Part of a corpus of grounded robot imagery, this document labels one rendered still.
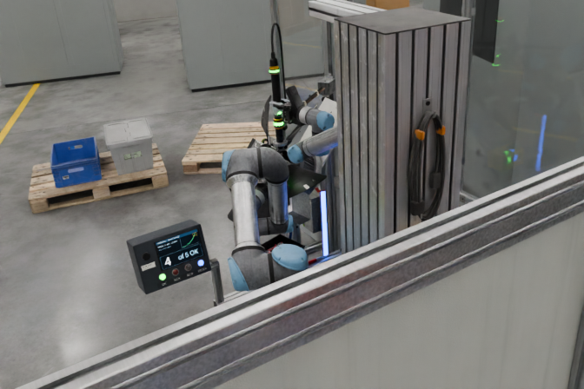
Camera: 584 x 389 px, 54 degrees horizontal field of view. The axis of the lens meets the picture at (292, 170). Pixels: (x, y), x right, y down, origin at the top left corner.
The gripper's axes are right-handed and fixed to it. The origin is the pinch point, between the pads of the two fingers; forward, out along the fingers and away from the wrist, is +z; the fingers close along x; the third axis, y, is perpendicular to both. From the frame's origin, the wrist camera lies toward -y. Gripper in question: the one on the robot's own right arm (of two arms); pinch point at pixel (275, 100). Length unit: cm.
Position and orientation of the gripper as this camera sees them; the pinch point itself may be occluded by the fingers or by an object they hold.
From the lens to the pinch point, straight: 261.4
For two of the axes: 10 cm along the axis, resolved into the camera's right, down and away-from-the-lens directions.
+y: 0.6, 9.0, 4.3
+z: -6.5, -2.9, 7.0
